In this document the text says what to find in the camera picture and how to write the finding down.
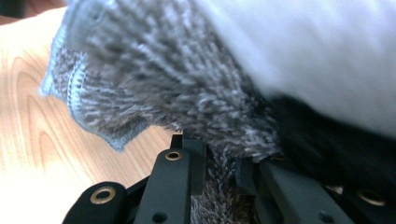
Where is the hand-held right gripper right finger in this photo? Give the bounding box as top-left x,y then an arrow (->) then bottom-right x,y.
234,157 -> 356,224

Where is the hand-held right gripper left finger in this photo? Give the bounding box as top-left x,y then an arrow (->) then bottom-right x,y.
134,133 -> 208,224

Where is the grey fluffy cloth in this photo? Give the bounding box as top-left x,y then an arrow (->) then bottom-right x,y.
38,0 -> 281,224

